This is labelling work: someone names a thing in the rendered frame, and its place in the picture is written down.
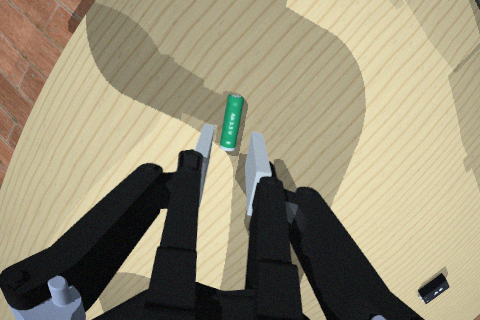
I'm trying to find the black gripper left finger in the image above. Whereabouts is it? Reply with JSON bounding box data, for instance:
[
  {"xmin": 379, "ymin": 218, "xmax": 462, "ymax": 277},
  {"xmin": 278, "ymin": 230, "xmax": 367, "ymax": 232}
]
[{"xmin": 0, "ymin": 124, "xmax": 215, "ymax": 320}]

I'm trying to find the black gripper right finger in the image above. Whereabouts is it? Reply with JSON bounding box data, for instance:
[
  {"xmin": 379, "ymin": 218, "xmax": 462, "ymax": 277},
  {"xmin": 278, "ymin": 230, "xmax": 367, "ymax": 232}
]
[{"xmin": 245, "ymin": 132, "xmax": 425, "ymax": 320}]

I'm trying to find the green aa battery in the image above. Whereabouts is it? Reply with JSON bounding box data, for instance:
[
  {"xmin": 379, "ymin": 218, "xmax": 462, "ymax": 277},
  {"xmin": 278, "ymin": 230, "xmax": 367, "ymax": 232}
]
[{"xmin": 220, "ymin": 94, "xmax": 244, "ymax": 151}]

